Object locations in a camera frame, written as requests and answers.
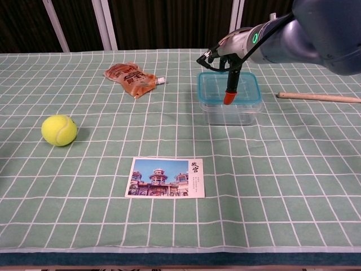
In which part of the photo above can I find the yellow tennis ball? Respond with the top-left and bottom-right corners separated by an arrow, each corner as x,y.
41,115 -> 78,147

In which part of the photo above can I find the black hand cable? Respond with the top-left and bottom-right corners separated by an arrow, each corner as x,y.
196,11 -> 296,73

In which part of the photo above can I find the clear plastic container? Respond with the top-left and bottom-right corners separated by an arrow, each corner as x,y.
198,95 -> 265,126

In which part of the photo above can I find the palace photo postcard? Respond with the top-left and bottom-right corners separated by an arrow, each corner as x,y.
125,157 -> 206,199

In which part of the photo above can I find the blue translucent plastic lid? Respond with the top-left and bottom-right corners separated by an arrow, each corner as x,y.
197,72 -> 261,105

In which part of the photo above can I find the white aluminium frame post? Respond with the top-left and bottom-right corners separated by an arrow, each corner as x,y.
227,0 -> 245,36
93,0 -> 118,51
42,0 -> 71,53

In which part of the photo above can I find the orange sauce pouch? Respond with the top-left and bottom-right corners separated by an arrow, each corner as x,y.
103,62 -> 166,99

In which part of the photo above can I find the wooden stick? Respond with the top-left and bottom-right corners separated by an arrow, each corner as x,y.
276,91 -> 361,104

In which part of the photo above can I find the dark blue table underlay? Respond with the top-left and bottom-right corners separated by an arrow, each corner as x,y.
0,252 -> 361,267

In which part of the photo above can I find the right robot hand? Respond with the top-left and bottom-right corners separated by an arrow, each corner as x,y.
208,27 -> 256,105

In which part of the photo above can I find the green checked tablecloth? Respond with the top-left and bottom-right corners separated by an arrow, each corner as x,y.
0,46 -> 361,253

